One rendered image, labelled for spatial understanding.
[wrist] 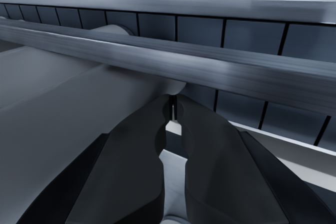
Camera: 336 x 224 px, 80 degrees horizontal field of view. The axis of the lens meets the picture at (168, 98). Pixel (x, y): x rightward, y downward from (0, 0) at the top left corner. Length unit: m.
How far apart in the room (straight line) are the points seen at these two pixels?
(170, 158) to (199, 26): 0.16
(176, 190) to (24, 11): 0.31
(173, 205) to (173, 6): 0.26
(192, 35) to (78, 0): 0.13
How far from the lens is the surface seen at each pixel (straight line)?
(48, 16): 0.29
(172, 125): 0.17
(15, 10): 0.36
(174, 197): 0.31
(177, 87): 0.16
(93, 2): 0.23
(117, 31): 0.19
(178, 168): 0.26
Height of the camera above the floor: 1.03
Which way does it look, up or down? 47 degrees down
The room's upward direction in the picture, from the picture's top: 132 degrees counter-clockwise
